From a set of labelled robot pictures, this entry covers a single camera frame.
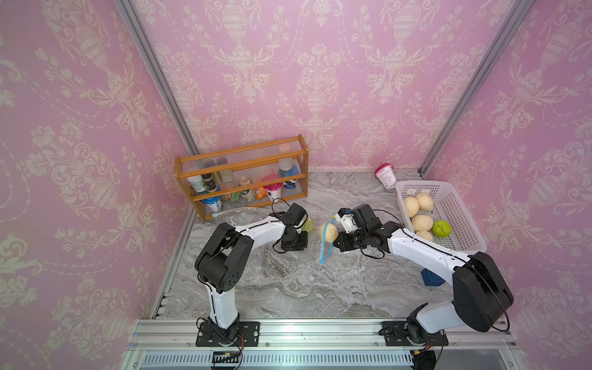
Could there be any green pear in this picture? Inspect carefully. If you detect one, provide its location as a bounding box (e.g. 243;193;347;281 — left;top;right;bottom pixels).
302;218;315;233
432;220;452;238

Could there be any clear zip-top bag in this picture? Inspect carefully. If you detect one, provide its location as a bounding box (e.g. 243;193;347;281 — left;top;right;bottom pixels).
317;209;354;266

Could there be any beige pear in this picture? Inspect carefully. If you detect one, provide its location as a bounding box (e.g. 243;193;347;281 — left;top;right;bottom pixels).
416;193;434;212
404;197;420;219
412;214;434;232

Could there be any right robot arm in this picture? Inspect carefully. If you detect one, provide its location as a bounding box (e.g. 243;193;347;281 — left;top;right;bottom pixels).
333;204;514;345

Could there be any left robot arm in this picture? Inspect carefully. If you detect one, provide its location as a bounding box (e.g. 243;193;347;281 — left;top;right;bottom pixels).
194;203;308;347

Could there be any pink lid cup on shelf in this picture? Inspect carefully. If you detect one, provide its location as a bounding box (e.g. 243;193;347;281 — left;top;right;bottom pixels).
262;175;283;201

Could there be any orange snack packet on shelf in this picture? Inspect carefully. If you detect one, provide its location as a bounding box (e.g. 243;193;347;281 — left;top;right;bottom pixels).
254;187;268;200

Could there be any pink lid yogurt cup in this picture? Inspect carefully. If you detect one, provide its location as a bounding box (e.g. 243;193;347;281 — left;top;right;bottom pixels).
375;163;397;190

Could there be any blue white bottle on shelf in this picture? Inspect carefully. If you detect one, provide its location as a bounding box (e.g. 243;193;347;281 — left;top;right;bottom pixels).
278;158;300;189

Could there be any blue cube block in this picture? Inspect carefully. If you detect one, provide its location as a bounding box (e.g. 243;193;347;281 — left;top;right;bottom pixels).
421;268;446;288

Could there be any blue lid cup lower shelf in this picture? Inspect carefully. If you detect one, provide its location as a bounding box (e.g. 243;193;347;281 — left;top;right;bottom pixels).
201;196;222;214

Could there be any wooden shelf rack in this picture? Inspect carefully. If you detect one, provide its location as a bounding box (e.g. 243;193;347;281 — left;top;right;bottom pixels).
174;135;309;220

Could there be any dark spice jar on shelf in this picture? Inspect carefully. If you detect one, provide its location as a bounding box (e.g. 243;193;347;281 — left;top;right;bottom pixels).
201;174;217;193

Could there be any white plastic basket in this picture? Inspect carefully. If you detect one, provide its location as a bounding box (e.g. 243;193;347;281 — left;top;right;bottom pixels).
396;180;487;254

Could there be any white green bottle on shelf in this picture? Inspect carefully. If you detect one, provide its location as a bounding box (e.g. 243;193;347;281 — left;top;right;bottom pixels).
187;175;208;194

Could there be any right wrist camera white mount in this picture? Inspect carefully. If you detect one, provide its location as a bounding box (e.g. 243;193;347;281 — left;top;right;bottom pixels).
335;208;359;234

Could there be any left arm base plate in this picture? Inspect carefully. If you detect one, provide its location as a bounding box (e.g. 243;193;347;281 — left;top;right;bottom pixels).
195;319;261;347

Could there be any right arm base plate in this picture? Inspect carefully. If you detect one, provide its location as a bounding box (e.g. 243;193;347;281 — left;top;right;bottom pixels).
378;321;449;348

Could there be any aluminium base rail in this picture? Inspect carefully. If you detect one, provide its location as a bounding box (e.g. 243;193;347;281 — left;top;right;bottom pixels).
121;319;528;369

